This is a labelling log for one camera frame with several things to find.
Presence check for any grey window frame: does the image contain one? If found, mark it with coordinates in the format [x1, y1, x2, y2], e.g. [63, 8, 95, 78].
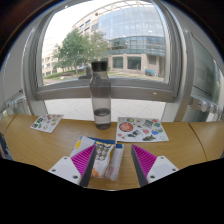
[21, 0, 198, 123]

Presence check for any glass office building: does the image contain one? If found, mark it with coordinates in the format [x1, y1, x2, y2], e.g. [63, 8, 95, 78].
[73, 1, 168, 79]

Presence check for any sticker sheet with red circle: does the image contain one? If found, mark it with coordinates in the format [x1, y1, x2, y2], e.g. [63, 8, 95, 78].
[115, 116, 170, 144]

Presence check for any grey-blue chair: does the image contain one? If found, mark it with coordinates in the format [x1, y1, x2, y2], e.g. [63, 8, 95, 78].
[0, 132, 14, 161]

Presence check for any sticker sheet with mittens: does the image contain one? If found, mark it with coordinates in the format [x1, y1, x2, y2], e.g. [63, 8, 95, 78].
[29, 113, 64, 134]

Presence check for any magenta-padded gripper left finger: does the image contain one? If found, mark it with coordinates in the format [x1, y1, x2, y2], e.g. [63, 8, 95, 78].
[48, 143, 98, 188]

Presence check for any clear grey drink bottle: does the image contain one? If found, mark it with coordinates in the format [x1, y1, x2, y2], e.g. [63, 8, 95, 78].
[89, 60, 112, 131]

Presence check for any green tree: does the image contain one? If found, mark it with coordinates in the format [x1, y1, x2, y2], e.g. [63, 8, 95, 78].
[53, 29, 110, 76]

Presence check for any white towel with cartoon print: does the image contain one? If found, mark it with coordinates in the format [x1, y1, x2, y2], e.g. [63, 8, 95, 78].
[69, 135, 125, 183]

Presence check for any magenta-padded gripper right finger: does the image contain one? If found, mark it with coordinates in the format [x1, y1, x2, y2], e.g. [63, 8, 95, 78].
[130, 143, 180, 188]

